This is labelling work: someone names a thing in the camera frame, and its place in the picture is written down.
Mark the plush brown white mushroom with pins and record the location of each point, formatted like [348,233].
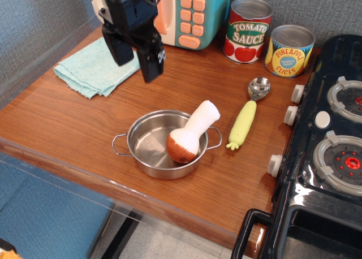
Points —
[182,144]

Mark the black toy stove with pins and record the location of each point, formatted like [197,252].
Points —
[317,197]

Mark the tomato sauce can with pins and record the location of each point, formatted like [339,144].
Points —
[248,24]

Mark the pineapple slices can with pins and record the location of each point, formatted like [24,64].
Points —
[289,49]

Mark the toy teal microwave oven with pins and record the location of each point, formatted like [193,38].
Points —
[190,24]

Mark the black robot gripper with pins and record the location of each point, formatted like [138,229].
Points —
[131,23]

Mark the spoon with green handle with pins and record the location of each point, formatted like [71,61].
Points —
[258,88]

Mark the teal folded cloth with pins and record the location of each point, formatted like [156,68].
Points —
[93,71]

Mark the silver metal pot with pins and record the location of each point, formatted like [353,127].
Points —
[145,141]

